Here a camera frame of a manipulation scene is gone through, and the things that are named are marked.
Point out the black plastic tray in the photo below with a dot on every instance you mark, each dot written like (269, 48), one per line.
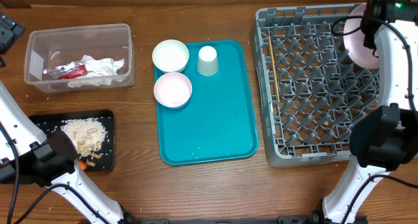
(99, 160)

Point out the orange carrot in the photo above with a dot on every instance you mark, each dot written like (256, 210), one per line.
(82, 165)

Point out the red snack wrapper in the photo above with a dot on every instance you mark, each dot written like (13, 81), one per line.
(71, 70)

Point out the white bowl with peanuts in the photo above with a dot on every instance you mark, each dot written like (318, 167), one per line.
(172, 90)

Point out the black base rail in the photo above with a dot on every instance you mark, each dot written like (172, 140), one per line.
(222, 221)

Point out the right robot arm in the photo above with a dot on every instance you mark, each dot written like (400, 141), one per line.
(387, 137)

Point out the rice and peanut pile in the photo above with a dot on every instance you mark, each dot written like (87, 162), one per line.
(85, 135)

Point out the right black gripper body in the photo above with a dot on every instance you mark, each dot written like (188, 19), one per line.
(366, 27)

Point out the white paper cup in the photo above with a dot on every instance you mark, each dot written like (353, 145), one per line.
(208, 64)

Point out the grey dishwasher rack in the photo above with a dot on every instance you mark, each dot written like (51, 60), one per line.
(323, 94)

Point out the white tissue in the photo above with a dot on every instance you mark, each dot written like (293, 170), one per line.
(101, 72)

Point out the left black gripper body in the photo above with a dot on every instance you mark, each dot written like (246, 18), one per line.
(9, 31)

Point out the wooden chopstick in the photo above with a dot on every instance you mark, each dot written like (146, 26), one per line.
(271, 50)

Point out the clear plastic storage bin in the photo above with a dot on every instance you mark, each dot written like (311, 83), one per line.
(51, 48)

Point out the white bowl with rice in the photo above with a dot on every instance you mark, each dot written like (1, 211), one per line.
(170, 56)

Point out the teal serving tray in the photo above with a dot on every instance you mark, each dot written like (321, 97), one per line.
(218, 122)

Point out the white round plate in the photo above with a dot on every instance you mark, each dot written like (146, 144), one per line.
(359, 54)

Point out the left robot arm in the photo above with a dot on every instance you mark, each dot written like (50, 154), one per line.
(29, 156)

